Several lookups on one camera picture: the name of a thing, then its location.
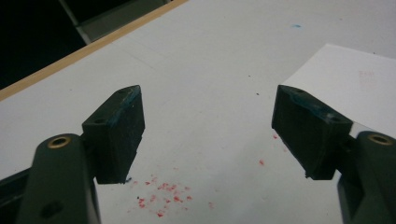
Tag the grey metal stand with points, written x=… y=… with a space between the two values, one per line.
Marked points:
x=102 y=21

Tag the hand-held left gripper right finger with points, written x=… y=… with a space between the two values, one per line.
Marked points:
x=311 y=130

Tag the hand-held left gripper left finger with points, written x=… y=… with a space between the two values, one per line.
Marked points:
x=112 y=140

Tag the white paper sheet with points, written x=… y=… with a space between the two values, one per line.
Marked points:
x=351 y=84

